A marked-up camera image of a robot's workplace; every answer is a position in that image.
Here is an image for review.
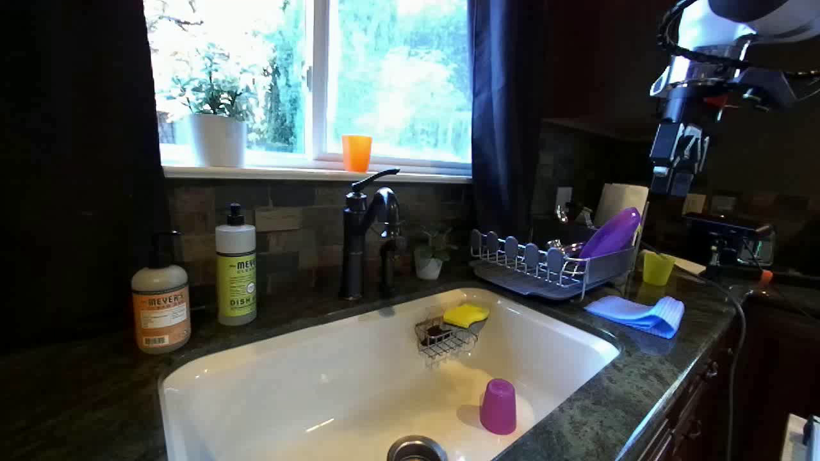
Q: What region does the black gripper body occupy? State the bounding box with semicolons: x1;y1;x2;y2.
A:
648;84;711;196

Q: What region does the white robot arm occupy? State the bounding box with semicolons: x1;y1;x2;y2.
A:
648;0;820;196

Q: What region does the blue striped dish cloth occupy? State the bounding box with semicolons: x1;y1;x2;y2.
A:
587;294;683;337

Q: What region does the steel dish rack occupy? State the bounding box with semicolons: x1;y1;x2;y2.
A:
468;231;636;300

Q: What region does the paper towel roll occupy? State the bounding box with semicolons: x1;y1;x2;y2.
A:
595;182;648;226

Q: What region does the purple plastic plate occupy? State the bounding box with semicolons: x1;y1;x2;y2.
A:
579;208;643;259

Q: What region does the yellow-green small cup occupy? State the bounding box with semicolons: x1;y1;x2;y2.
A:
641;249;674;287

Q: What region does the blue curtain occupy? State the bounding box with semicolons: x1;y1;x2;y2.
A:
468;0;542;235

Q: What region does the small potted plant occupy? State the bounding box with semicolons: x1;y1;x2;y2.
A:
413;228;449;281

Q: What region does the yellow sponge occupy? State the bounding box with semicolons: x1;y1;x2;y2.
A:
442;305;488;327

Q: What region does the orange cup on windowsill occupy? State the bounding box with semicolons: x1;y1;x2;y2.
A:
342;135;370;172

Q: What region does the purple plastic cup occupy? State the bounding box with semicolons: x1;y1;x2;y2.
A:
479;379;518;436

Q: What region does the dark sink faucet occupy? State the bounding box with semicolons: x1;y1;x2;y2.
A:
340;169;397;300

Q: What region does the white kitchen sink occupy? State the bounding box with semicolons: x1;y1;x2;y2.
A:
159;287;616;461

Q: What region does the green soap bottle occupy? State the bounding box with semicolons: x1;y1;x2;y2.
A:
215;203;256;326

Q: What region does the white potted plant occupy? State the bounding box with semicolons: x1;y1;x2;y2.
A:
171;46;251;166

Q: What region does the orange soap bottle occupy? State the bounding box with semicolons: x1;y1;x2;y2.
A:
131;231;192;354

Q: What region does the wire sponge holder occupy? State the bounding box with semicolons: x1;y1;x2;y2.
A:
414;317;479;362

